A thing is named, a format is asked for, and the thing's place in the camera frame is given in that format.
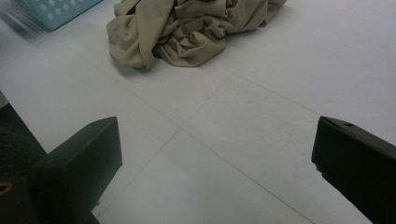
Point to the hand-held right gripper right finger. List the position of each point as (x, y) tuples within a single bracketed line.
[(361, 161)]

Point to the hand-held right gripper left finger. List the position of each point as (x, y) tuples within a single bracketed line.
[(81, 168)]

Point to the light blue perforated plastic basket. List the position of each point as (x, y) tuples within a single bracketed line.
[(59, 12)]

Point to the beige cloth garment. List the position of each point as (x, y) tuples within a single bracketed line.
[(180, 31)]

